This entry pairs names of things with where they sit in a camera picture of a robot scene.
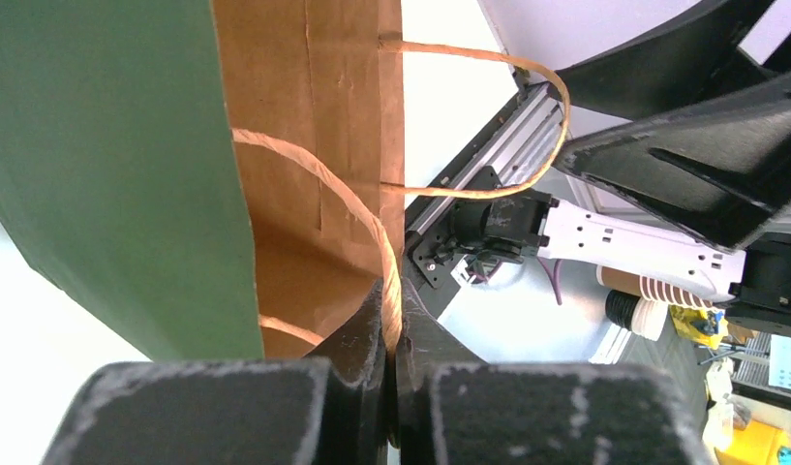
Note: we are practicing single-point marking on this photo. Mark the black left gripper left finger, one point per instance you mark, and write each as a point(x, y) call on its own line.
point(324, 408)

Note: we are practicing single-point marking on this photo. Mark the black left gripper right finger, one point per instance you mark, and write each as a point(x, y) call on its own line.
point(452, 407)

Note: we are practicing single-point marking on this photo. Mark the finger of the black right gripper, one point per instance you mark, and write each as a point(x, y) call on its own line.
point(691, 58)
point(719, 171)

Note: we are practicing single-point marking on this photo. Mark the green paper bag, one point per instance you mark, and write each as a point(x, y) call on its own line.
point(211, 179)

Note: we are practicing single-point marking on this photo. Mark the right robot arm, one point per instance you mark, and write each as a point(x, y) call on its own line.
point(751, 285)

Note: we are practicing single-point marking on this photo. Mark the yellow packet on floor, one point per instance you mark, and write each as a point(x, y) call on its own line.
point(703, 327)

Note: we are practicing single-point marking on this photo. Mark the spare paper cup stack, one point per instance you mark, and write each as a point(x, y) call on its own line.
point(641, 304)

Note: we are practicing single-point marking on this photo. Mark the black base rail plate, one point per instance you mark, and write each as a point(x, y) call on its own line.
point(451, 242)

